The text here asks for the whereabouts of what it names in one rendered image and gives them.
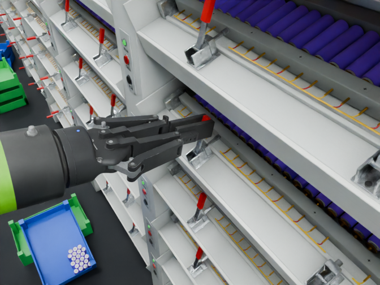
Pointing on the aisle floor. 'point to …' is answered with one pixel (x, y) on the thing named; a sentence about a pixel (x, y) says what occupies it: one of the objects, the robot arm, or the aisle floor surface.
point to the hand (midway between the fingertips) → (190, 129)
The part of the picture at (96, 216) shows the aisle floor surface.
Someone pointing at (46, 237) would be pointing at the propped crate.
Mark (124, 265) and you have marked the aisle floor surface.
